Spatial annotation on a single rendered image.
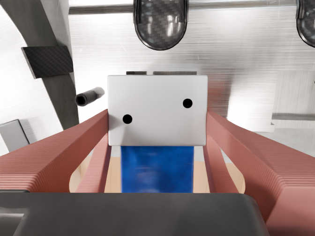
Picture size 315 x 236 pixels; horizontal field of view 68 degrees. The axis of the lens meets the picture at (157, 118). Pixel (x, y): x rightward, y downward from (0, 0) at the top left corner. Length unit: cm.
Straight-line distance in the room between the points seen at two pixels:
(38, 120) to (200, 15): 19
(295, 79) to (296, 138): 10
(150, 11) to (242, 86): 9
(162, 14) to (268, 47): 8
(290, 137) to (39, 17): 30
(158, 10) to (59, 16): 15
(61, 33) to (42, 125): 11
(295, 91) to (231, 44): 7
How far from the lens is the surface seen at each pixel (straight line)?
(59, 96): 27
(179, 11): 18
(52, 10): 31
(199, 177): 31
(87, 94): 18
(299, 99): 22
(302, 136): 31
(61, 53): 29
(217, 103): 18
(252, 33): 18
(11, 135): 27
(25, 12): 28
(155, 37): 18
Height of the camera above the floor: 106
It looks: 72 degrees down
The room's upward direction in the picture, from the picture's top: 152 degrees counter-clockwise
